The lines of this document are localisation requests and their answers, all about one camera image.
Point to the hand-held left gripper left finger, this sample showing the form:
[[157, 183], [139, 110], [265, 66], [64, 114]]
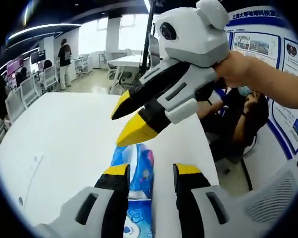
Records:
[[94, 213]]

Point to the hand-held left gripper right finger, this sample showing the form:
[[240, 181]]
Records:
[[200, 213]]

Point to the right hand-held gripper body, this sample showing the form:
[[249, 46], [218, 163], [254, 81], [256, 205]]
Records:
[[193, 37]]

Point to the blue wet wipes packet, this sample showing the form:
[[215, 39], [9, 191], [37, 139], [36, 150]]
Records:
[[141, 173]]

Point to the person's right hand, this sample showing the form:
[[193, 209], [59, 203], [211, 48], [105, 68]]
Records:
[[238, 72]]

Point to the white office desk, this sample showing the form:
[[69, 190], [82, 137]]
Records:
[[129, 59]]

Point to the black desk monitor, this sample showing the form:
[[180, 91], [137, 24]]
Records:
[[154, 49]]

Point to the black tripod stand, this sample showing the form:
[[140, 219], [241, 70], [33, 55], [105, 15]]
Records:
[[147, 42]]

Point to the bright window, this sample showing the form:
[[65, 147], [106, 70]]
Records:
[[134, 34]]

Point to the white mesh office chair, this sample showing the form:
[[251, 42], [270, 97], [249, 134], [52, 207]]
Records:
[[275, 193]]

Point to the dark screen monitor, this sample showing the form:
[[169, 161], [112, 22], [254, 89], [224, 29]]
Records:
[[38, 55]]

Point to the row of white office chairs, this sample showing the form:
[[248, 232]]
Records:
[[28, 90]]

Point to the curved ceiling light strip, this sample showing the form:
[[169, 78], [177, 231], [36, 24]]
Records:
[[39, 28]]

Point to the purple screen monitor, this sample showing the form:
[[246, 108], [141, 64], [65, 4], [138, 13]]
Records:
[[15, 67]]

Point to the wall poster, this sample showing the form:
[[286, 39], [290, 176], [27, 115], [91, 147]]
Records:
[[262, 44]]

